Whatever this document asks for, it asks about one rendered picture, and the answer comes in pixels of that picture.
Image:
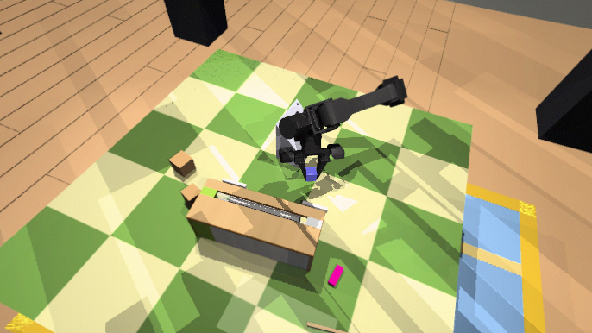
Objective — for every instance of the small brown cube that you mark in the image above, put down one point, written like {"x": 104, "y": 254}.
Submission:
{"x": 182, "y": 163}

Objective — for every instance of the small magenta block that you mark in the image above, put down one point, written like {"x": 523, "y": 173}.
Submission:
{"x": 335, "y": 276}

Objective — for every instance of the small blue block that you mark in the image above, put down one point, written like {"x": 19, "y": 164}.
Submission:
{"x": 311, "y": 173}

